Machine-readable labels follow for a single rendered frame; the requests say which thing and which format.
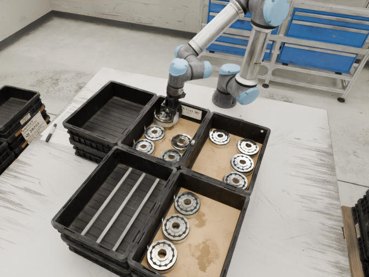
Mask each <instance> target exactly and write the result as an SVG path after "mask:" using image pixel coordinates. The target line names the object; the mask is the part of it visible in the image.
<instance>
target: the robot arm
mask: <svg viewBox="0 0 369 277"><path fill-rule="evenodd" d="M250 12H251V13H252V14H253V15H252V17H251V21H250V23H251V24H252V26H253V28H252V30H251V34H250V37H249V42H248V45H247V49H246V52H245V56H244V59H243V63H242V67H240V66H239V65H237V64H224V65H222V66H221V68H220V71H219V77H218V81H217V88H216V90H215V92H214V93H213V96H212V102H213V104H214V105H216V106H217V107H220V108H224V109H229V108H233V107H234V106H235V105H236V104H237V102H238V103H240V104H241V105H247V104H250V103H252V102H253V101H255V100H256V99H257V97H258V95H259V89H258V88H257V84H258V78H257V74H258V71H259V68H260V65H261V62H262V59H263V56H264V53H265V50H266V47H267V44H268V41H269V38H270V35H271V32H272V30H274V29H276V28H277V26H279V25H280V24H282V23H283V20H285V19H286V17H287V15H288V12H289V1H288V0H230V3H229V4H228V5H227V6H226V7H225V8H224V9H223V10H222V11H220V12H219V13H218V15H217V16H216V17H214V18H213V20H212V21H211V22H210V23H208V24H207V25H206V26H205V27H204V28H203V29H202V30H201V31H200V32H199V33H198V34H197V35H196V36H195V37H193V38H192V39H191V40H190V41H189V42H188V43H187V44H186V45H180V46H178V47H176V49H175V52H174V55H175V59H173V60H172V61H171V64H170V68H169V76H168V81H167V86H166V94H167V96H166V98H165V101H164V102H163V103H162V104H161V107H162V108H161V107H160V113H161V112H162V111H163V114H162V115H161V117H160V118H162V117H164V118H166V117H167V115H168V117H172V118H174V117H175V118H174V120H173V124H174V125H175V124H176V123H177V122H178V120H179V118H180V116H181V114H182V112H183V110H182V106H181V104H182V103H181V101H179V99H181V98H185V95H186V93H185V92H184V88H183V87H184V85H185V81H191V80H198V79H204V78H208V77H210V75H211V72H212V67H211V64H210V62H209V61H200V60H199V59H198V58H197V56H199V55H200V54H201V53H202V52H203V51H204V50H205V49H206V48H207V47H208V46H209V45H211V44H212V43H213V42H214V41H215V40H216V39H217V38H218V37H219V36H220V35H221V34H222V33H223V32H224V31H225V30H227V29H228V28H229V27H230V26H231V25H232V24H233V23H234V22H235V21H236V20H237V19H238V18H239V17H244V16H245V15H246V14H247V13H250Z"/></svg>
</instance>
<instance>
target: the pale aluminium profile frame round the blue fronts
mask: <svg viewBox="0 0 369 277"><path fill-rule="evenodd" d="M291 1H292V3H291ZM293 2H294V0H289V6H290V3H291V6H290V7H289V12H288V15H287V17H286V19H285V20H283V23H282V26H281V29H280V32H279V35H277V34H278V33H277V34H276V35H273V34H271V35H270V38H269V40H274V41H275V43H274V46H273V49H272V53H271V56H270V60H268V61H265V60H262V62H261V65H264V66H266V67H267V72H266V73H264V74H260V73H258V74H257V78H260V79H265V83H264V84H263V85H262V87H263V88H269V85H268V84H269V80H272V81H278V82H283V83H287V84H293V85H299V86H305V87H311V88H316V89H320V90H326V91H332V92H338V93H342V94H341V98H340V97H339V98H337V100H338V101H339V102H342V103H343V102H345V99H344V98H345V97H346V96H347V94H348V92H349V91H350V89H351V87H352V85H353V84H354V82H355V80H356V78H357V77H358V75H359V73H360V71H361V70H362V68H363V67H364V65H365V63H366V61H367V60H368V58H369V46H368V48H367V49H365V48H358V47H352V46H345V45H338V44H334V43H327V42H320V41H313V40H306V39H301V38H294V37H287V36H283V35H284V31H285V29H286V25H287V22H288V20H290V18H291V16H289V15H290V12H291V10H292V6H293ZM208 6H209V5H208V4H204V0H199V14H198V30H197V34H198V33H199V32H200V31H201V30H202V29H203V28H204V27H205V26H206V25H207V24H202V22H203V9H204V7H205V8H208ZM368 7H369V0H366V2H365V4H364V6H363V8H368ZM279 27H280V25H279ZM278 31H279V29H278ZM224 32H225V33H229V34H236V35H243V36H250V34H251V31H249V30H242V29H235V28H230V27H229V28H228V29H227V30H225V31H224ZM281 42H288V43H295V44H299V45H306V46H312V47H319V48H326V49H332V50H337V51H344V52H350V53H357V54H364V55H363V57H362V59H361V60H360V62H359V64H356V63H354V64H353V66H352V67H351V69H350V71H349V75H347V74H344V73H339V72H335V73H334V72H330V71H324V70H317V69H311V68H305V67H299V66H295V65H288V64H287V63H276V62H275V61H276V57H277V54H279V53H280V49H279V47H280V45H281ZM203 55H205V56H211V57H218V58H223V59H230V60H236V61H240V62H242V61H243V59H244V57H240V56H234V55H230V54H224V53H217V52H215V51H206V50H204V51H203V52H202V53H201V54H200V55H199V56H197V58H198V59H199V60H200V61H201V59H202V57H203ZM211 67H212V70H217V71H220V68H221V67H220V66H216V65H211ZM354 67H357V68H356V69H355V70H354ZM276 68H281V69H287V70H293V71H299V72H303V73H309V74H316V75H322V76H328V77H334V78H338V79H340V81H341V84H342V88H339V87H333V86H327V85H321V84H316V83H312V82H306V81H299V80H293V79H288V78H283V77H278V76H274V75H273V74H272V71H273V70H274V69H276ZM346 80H349V82H348V84H347V82H346Z"/></svg>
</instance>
